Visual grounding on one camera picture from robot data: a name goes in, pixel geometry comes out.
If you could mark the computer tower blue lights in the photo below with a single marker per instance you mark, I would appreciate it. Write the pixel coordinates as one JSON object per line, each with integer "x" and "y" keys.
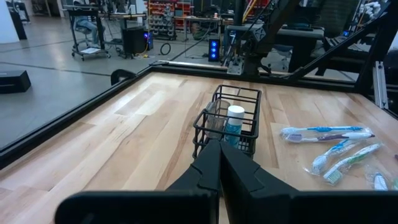
{"x": 214, "y": 49}

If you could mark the purple toothbrush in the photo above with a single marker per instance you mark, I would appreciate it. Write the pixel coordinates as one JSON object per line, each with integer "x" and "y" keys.
{"x": 329, "y": 137}

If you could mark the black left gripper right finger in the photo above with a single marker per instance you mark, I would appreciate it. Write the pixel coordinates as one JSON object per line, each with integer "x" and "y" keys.
{"x": 280, "y": 205}

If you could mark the black rolling desk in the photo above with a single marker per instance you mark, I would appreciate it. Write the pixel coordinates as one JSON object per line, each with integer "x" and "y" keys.
{"x": 100, "y": 31}

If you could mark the black operator desk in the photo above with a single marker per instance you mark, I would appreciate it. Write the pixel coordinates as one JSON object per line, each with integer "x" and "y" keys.
{"x": 298, "y": 34}

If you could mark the silver aluminium extrusion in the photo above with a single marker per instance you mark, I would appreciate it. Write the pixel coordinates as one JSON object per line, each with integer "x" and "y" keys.
{"x": 381, "y": 84}

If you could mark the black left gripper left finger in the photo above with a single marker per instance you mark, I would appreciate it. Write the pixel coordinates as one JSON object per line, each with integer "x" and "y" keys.
{"x": 155, "y": 205}

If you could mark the black table clamp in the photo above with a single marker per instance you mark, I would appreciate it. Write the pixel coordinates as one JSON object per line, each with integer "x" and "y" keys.
{"x": 121, "y": 76}

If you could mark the red parts bin shelf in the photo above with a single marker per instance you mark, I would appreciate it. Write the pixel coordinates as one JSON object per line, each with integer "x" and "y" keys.
{"x": 164, "y": 15}

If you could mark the teal mouthwash bottle white cap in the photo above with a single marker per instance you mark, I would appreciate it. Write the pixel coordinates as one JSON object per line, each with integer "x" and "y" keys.
{"x": 234, "y": 124}

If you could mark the black box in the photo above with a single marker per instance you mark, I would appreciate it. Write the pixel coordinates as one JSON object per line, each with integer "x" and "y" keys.
{"x": 12, "y": 81}

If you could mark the clear plastic cup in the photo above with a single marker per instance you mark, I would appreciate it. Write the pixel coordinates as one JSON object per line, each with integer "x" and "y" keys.
{"x": 216, "y": 119}

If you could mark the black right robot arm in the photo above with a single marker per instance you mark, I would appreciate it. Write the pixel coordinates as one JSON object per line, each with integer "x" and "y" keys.
{"x": 253, "y": 46}

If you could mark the blue toothbrush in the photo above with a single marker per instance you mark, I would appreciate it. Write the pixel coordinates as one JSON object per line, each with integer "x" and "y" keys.
{"x": 323, "y": 129}
{"x": 380, "y": 182}
{"x": 334, "y": 152}

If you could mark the black aluminium rig frame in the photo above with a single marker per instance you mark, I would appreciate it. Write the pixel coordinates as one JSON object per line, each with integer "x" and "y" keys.
{"x": 217, "y": 70}

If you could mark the black computer tower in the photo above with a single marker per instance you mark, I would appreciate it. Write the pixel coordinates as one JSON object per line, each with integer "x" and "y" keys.
{"x": 133, "y": 40}

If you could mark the person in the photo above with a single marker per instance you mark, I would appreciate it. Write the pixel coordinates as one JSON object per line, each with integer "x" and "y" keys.
{"x": 84, "y": 25}

